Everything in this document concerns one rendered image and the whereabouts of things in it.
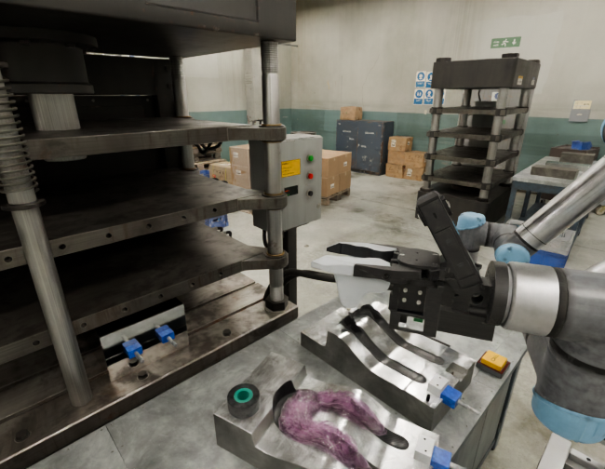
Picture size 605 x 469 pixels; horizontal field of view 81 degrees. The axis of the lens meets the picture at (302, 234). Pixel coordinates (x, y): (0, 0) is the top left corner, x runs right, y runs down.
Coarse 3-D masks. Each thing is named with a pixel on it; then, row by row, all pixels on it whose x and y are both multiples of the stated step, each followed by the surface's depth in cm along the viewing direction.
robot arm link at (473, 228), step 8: (464, 216) 107; (472, 216) 106; (480, 216) 106; (464, 224) 106; (472, 224) 105; (480, 224) 105; (464, 232) 107; (472, 232) 106; (480, 232) 105; (464, 240) 107; (472, 240) 107; (480, 240) 106; (472, 248) 108
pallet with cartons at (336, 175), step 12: (324, 156) 553; (336, 156) 557; (348, 156) 592; (324, 168) 545; (336, 168) 565; (348, 168) 602; (324, 180) 551; (336, 180) 573; (348, 180) 608; (324, 192) 558; (336, 192) 582; (348, 192) 618; (324, 204) 565
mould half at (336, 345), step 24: (336, 312) 137; (384, 312) 125; (312, 336) 123; (336, 336) 112; (384, 336) 117; (408, 336) 119; (336, 360) 115; (360, 360) 107; (408, 360) 109; (456, 360) 108; (360, 384) 110; (384, 384) 102; (408, 384) 99; (456, 384) 100; (408, 408) 98; (432, 408) 92
